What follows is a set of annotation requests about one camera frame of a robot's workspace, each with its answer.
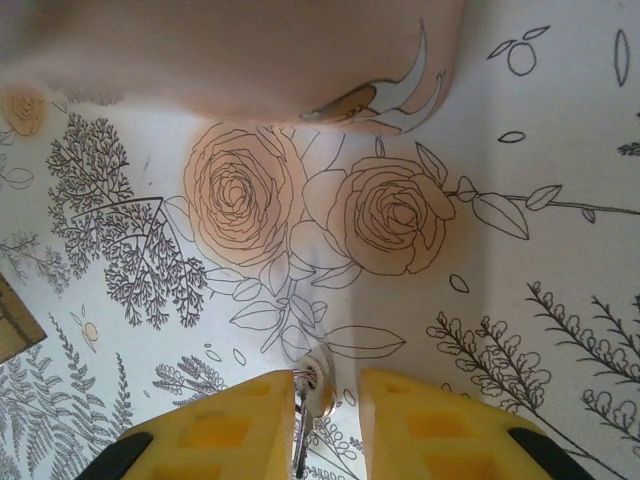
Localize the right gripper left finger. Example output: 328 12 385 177
82 368 295 480

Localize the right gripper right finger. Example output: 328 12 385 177
359 368 599 480

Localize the pink tin box with figures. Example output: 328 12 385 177
0 0 464 137

